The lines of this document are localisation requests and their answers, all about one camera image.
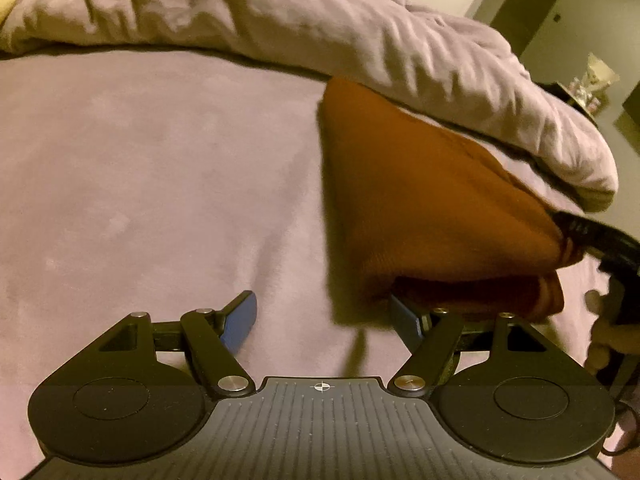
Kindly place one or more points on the brown knit garment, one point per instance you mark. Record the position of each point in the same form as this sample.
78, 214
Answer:
430, 200

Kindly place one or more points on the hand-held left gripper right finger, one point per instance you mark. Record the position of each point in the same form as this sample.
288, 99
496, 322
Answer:
404, 318

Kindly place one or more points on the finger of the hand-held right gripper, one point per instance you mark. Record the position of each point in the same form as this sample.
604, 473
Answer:
590, 232

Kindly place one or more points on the dark nightstand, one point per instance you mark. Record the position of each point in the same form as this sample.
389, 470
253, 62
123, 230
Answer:
585, 102

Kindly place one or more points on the person's right hand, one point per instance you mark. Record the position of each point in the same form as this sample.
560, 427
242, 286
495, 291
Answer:
604, 340

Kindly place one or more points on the purple duvet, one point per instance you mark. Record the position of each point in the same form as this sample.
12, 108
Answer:
300, 15

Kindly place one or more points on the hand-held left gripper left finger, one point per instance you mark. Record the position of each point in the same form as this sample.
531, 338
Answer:
241, 322

